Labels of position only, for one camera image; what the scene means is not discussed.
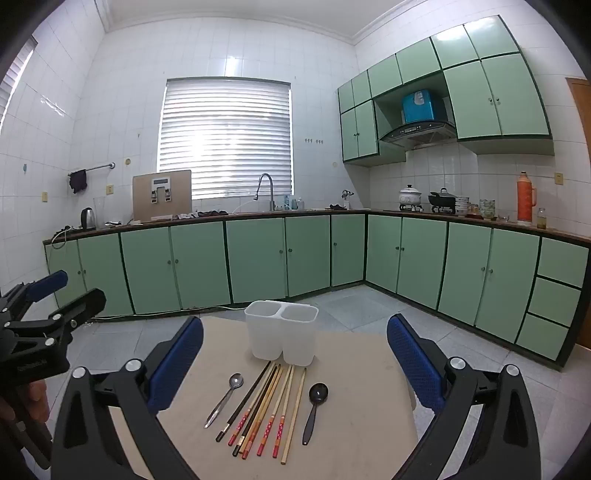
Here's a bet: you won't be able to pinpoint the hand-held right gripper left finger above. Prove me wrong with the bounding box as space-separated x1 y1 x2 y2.
50 316 205 480

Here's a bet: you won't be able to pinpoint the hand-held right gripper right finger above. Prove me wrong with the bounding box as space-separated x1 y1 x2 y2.
387 314 542 480

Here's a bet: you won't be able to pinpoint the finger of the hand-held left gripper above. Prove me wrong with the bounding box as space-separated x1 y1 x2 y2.
4 288 108 346
0 270 69 315

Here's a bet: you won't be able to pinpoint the metal spoon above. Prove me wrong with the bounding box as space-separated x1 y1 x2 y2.
204 373 245 429

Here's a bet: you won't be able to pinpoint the black chopstick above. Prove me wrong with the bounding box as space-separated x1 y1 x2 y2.
232 366 281 457
216 361 272 442

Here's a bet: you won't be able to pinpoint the orange striped wooden chopstick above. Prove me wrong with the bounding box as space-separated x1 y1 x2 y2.
241 368 284 459
228 364 278 446

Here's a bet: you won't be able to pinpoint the white two-compartment utensil holder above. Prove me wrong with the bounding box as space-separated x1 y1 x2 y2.
244 300 320 367

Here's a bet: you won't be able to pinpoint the black spoon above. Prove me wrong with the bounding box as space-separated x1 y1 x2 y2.
302 383 329 446

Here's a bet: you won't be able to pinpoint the person's left hand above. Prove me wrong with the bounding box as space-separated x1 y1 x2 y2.
0 381 51 425

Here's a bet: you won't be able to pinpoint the clear glass pitcher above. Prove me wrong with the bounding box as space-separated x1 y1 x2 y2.
93 197 112 229

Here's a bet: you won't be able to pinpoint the tan box with grey panel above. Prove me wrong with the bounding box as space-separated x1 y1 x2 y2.
132 170 193 222

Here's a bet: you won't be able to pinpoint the metal towel bar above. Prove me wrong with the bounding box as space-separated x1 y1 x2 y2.
68 162 116 177

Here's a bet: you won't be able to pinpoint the green base cabinets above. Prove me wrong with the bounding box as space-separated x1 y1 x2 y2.
44 213 591 370

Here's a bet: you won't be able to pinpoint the gas stove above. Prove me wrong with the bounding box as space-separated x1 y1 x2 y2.
397 203 459 216

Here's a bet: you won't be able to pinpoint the black lidded pot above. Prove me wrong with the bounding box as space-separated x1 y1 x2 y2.
428 188 458 209

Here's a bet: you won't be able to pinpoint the metal kitchen faucet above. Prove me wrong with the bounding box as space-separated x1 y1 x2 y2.
256 173 276 212

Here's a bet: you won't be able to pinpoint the orange thermos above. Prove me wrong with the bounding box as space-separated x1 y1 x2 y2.
516 172 539 226

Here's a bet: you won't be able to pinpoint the dark kitchen countertop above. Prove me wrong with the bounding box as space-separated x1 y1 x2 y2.
44 208 591 245

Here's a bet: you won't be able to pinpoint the narrow side window blind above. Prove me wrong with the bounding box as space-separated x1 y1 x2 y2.
0 39 38 121

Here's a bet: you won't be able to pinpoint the white window blind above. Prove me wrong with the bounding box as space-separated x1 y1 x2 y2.
158 78 294 200

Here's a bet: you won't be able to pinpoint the range hood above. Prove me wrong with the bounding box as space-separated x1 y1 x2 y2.
379 121 458 149

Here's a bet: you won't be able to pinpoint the blue box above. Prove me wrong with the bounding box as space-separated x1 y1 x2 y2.
401 90 438 124

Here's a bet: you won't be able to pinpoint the wooden door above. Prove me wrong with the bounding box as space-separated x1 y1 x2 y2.
566 78 591 352

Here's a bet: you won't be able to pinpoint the kettle power cable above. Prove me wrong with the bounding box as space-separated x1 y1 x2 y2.
50 225 78 250

